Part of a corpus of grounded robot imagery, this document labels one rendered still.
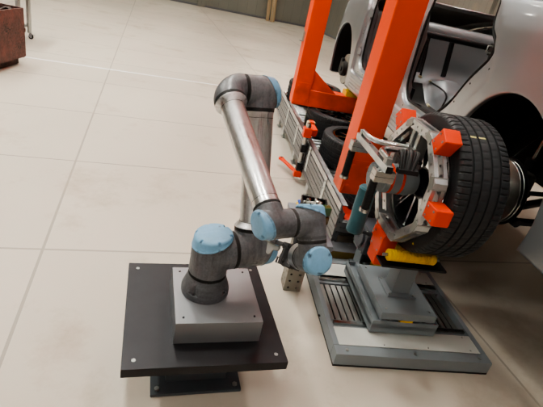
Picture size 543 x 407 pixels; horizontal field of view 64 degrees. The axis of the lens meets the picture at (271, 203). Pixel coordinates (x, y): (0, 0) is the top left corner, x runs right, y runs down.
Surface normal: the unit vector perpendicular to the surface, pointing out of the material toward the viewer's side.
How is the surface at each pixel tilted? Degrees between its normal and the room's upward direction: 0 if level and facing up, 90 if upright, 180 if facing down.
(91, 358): 0
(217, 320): 1
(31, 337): 0
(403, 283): 90
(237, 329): 90
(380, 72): 90
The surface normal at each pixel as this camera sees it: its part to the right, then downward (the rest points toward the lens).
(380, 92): 0.11, 0.47
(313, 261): 0.32, 0.09
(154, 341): 0.20, -0.87
